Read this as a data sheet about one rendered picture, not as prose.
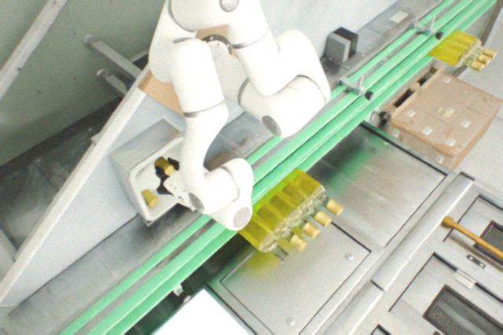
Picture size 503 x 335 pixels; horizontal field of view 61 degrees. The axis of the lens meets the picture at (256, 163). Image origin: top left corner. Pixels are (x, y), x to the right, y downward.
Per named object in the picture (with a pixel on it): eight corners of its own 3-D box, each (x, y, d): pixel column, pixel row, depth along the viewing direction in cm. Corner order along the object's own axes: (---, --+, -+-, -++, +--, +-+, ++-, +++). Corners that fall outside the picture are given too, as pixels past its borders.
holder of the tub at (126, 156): (135, 215, 125) (151, 230, 121) (108, 154, 103) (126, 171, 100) (180, 180, 132) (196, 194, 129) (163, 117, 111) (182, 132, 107)
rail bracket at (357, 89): (335, 85, 147) (368, 103, 141) (338, 68, 142) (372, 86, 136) (342, 79, 149) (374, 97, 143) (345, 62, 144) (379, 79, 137)
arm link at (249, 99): (232, 90, 96) (284, 124, 89) (271, 57, 100) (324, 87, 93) (238, 118, 104) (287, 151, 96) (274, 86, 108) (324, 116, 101)
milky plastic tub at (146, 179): (130, 206, 120) (149, 224, 116) (108, 155, 103) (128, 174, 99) (178, 171, 128) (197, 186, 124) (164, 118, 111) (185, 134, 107)
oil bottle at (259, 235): (218, 215, 135) (266, 258, 125) (215, 205, 130) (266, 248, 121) (230, 204, 137) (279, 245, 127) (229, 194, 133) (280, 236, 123)
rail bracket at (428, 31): (407, 28, 168) (438, 42, 162) (412, 11, 162) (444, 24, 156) (413, 23, 170) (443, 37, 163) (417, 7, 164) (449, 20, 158)
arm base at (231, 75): (175, 64, 100) (219, 93, 93) (207, 22, 101) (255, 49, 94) (204, 93, 114) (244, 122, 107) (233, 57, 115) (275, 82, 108)
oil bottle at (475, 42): (427, 38, 191) (489, 64, 178) (431, 26, 187) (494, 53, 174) (435, 32, 194) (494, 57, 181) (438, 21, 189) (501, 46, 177)
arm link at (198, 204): (207, 96, 87) (235, 185, 95) (154, 120, 80) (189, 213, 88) (233, 97, 81) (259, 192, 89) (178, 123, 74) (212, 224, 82)
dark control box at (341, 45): (324, 53, 156) (342, 64, 152) (326, 34, 149) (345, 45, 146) (337, 44, 159) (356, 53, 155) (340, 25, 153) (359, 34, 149)
